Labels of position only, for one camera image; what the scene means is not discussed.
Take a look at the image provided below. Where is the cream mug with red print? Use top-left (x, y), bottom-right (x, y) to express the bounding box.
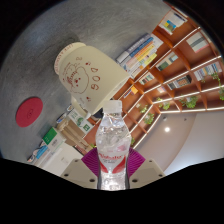
top-left (53, 41), bottom-right (131, 119)

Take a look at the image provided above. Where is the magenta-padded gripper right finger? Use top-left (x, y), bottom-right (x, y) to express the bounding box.
top-left (128, 147), bottom-right (167, 190)

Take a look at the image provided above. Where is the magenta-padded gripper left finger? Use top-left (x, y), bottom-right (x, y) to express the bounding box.
top-left (59, 147), bottom-right (101, 190)

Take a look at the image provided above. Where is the green and white box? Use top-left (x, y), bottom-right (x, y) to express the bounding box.
top-left (42, 126), bottom-right (67, 151)

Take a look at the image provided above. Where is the clear plastic water bottle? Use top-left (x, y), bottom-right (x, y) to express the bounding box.
top-left (95, 99), bottom-right (131, 192)

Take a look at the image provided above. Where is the wooden artist mannequin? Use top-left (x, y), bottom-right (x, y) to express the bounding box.
top-left (55, 118), bottom-right (96, 154)

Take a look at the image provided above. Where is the flat round red coaster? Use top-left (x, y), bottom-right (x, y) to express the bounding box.
top-left (15, 96), bottom-right (44, 128)

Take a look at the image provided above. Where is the orange wooden shelf unit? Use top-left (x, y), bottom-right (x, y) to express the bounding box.
top-left (83, 1), bottom-right (224, 151)

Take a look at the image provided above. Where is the small green white carton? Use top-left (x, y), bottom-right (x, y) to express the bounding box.
top-left (68, 108), bottom-right (94, 134)

